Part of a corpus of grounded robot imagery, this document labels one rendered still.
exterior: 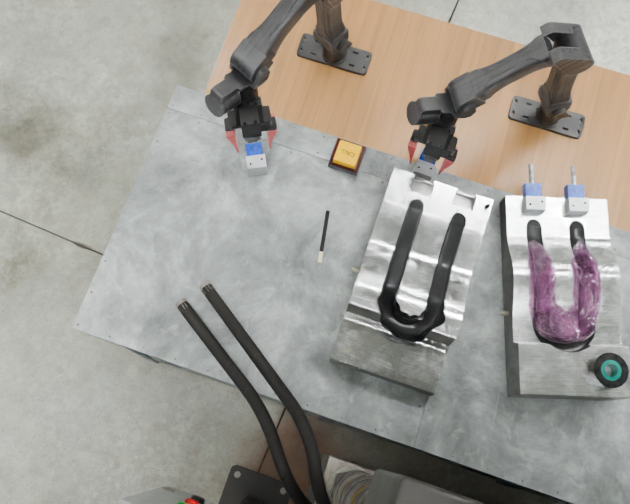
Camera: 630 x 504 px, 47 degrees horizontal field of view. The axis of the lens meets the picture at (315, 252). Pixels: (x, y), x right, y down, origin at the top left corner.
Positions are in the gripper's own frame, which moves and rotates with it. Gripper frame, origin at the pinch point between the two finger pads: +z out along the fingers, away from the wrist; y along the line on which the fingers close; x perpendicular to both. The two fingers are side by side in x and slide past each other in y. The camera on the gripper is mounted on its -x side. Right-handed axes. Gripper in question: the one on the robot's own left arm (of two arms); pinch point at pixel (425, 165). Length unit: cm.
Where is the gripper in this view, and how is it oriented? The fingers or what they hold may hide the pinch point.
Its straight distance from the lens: 190.9
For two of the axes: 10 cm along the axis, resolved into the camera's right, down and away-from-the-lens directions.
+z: -2.0, 6.6, 7.2
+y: 9.3, 3.6, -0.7
